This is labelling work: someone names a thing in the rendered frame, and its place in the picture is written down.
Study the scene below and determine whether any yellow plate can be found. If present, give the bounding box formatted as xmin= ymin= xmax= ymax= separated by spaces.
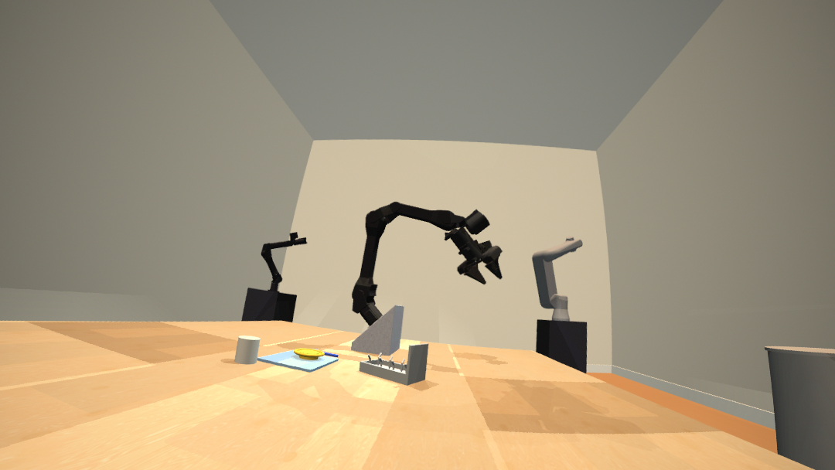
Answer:
xmin=294 ymin=348 xmax=325 ymax=360

